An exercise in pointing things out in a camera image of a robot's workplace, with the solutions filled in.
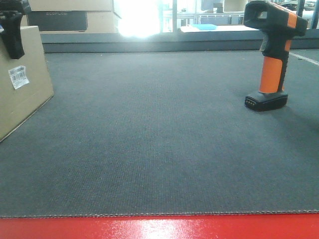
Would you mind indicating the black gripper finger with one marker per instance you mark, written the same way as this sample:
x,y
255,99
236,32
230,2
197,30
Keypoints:
x,y
11,35

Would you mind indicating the brown cardboard package box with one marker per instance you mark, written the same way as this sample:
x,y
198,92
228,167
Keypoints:
x,y
16,106

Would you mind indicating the orange black barcode scanner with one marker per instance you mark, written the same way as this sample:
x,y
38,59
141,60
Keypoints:
x,y
279,26

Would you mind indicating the white barcode label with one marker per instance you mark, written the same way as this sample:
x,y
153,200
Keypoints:
x,y
18,77

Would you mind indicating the stacked cardboard boxes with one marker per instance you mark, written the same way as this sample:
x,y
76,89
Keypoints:
x,y
74,16

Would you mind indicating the blue tray on table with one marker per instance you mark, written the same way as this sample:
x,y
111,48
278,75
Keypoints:
x,y
204,27

